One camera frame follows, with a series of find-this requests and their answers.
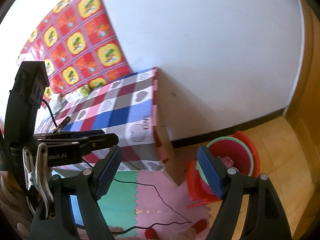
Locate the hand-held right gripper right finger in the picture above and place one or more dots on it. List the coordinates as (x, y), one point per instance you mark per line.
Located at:
(208, 170)

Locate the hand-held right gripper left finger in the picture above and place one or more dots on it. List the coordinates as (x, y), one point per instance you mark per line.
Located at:
(111, 170)

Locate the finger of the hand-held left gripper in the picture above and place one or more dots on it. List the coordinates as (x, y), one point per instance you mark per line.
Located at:
(100, 142)
(75, 135)

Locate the red bin with green rim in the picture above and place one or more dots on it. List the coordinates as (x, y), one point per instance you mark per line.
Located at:
(225, 155)

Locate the white plastic bag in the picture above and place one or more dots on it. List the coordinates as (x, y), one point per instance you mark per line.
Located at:
(59, 101)

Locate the metal spring clip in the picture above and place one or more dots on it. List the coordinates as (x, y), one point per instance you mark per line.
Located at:
(62, 125)
(37, 175)

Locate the red plastic stool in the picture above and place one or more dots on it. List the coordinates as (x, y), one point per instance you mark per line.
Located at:
(197, 187)

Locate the heart print checkered tablecloth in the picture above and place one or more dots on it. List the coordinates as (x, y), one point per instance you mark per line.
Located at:
(120, 110)

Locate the white green carton box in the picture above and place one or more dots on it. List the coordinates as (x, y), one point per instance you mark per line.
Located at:
(85, 90)

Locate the red slipper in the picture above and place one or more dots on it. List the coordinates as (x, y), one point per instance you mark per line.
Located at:
(201, 226)
(150, 235)

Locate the red yellow floral wall cloth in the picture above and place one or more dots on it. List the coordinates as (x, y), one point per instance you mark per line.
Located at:
(82, 42)

